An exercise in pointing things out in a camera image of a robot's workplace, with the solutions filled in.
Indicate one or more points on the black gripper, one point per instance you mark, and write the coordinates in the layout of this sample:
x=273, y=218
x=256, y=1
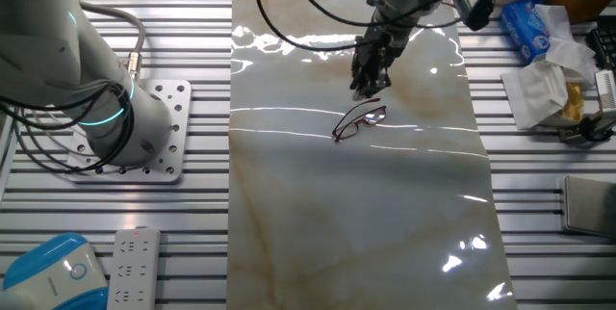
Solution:
x=377, y=47

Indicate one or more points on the dark red framed glasses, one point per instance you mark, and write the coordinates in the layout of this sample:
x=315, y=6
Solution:
x=373, y=117

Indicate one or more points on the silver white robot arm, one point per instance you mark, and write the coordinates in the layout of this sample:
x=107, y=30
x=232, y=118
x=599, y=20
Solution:
x=48, y=50

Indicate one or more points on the marble pattern mat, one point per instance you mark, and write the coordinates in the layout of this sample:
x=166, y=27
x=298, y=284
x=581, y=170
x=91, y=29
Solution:
x=361, y=228

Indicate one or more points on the blue tissue pack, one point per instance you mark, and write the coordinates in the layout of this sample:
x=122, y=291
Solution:
x=524, y=31

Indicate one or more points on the crumpled white tissue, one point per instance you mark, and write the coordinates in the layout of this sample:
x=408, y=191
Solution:
x=534, y=93

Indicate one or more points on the yellow crumpled wrapper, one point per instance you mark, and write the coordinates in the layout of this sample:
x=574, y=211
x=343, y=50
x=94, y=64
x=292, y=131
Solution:
x=574, y=103

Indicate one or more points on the black keyboard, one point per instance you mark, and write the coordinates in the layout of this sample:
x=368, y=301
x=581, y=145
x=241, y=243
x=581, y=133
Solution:
x=605, y=43

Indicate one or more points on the grey flat metal box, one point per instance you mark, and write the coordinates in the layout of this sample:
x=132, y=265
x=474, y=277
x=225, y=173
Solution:
x=592, y=206

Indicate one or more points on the white power strip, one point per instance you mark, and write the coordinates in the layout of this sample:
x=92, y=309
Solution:
x=132, y=271

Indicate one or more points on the blue white control pendant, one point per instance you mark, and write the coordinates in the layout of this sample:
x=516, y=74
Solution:
x=48, y=276

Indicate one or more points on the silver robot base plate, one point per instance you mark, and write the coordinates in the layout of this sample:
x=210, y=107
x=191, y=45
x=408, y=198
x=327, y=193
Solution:
x=175, y=122

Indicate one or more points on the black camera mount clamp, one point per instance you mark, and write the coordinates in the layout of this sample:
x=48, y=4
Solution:
x=587, y=129

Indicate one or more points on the silver finned camera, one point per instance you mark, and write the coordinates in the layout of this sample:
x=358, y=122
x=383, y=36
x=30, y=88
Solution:
x=607, y=93

